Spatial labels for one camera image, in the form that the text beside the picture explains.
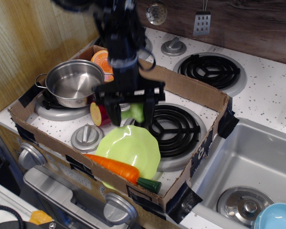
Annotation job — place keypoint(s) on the brown cardboard fence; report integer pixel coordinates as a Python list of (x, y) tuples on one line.
[(175, 199)]

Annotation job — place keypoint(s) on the back right black burner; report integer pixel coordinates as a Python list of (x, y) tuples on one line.
[(217, 70)]

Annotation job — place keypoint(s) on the silver sink basin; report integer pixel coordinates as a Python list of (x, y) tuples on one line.
[(253, 155)]

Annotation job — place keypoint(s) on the green toy broccoli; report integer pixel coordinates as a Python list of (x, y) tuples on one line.
[(135, 112)]

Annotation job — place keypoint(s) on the front right black burner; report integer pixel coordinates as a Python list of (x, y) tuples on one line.
[(178, 131)]

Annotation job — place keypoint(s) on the silver stove knob back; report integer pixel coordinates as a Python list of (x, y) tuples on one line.
[(173, 47)]

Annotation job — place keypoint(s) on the light green plastic plate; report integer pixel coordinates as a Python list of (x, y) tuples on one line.
[(132, 145)]

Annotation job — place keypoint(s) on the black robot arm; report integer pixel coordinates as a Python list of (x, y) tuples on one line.
[(119, 27)]

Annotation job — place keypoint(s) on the silver stove knob front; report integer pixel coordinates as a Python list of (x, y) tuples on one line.
[(87, 138)]

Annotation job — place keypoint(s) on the orange toy carrot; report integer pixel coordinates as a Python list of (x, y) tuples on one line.
[(126, 171)]

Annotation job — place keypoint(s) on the hanging silver spatula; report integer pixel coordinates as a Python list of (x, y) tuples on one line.
[(202, 21)]

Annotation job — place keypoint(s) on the silver steel pot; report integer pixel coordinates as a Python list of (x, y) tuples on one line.
[(72, 82)]

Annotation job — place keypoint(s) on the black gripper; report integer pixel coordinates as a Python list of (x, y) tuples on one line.
[(129, 86)]

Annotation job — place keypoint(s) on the light blue bowl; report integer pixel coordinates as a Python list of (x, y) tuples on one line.
[(272, 217)]

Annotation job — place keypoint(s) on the silver oven knob left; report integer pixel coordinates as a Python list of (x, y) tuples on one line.
[(30, 157)]

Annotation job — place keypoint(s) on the yellow toy piece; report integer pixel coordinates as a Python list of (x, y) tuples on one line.
[(39, 217)]

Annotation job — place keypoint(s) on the silver oven door handle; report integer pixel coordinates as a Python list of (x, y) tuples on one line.
[(72, 198)]

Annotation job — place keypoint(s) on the silver oven knob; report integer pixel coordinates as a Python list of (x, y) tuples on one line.
[(30, 157), (118, 211)]

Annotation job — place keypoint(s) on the silver oven knob right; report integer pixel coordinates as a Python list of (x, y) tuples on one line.
[(118, 211)]

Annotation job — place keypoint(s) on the orange toy citrus half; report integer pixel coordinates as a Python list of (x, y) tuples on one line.
[(101, 59)]

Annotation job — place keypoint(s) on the red toy onion half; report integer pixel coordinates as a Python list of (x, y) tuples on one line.
[(99, 114)]

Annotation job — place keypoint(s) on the back left black burner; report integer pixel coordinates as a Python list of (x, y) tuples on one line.
[(142, 54)]

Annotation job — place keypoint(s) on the silver sink drain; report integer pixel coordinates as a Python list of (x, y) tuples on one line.
[(243, 204)]

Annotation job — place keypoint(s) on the silver stove knob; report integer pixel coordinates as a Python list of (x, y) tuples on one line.
[(124, 106), (87, 138), (173, 47)]

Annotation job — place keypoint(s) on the silver stove knob centre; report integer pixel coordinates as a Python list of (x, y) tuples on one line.
[(124, 106)]

